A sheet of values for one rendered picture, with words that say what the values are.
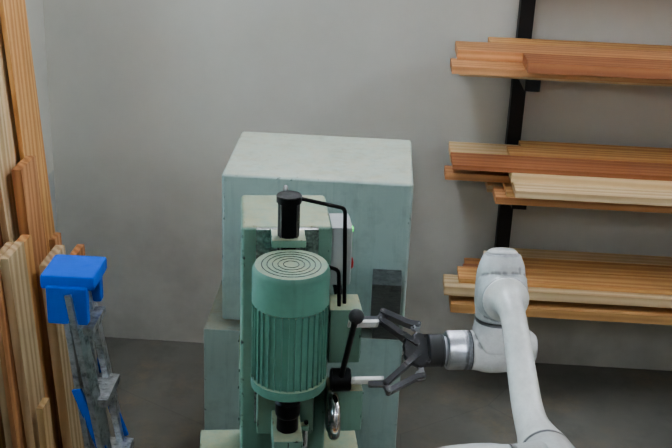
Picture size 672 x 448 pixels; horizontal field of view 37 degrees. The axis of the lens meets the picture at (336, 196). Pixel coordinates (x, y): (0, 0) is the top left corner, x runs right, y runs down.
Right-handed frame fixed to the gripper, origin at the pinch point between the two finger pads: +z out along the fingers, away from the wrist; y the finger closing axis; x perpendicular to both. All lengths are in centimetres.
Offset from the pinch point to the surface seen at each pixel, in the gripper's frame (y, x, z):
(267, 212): 40.0, -6.7, 18.6
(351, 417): -1.6, -40.1, -3.2
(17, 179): 111, -104, 104
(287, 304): 7.2, 9.9, 15.4
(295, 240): 26.3, 3.8, 12.7
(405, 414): 58, -213, -48
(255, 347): 3.1, -4.3, 22.1
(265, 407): -2.0, -30.0, 19.2
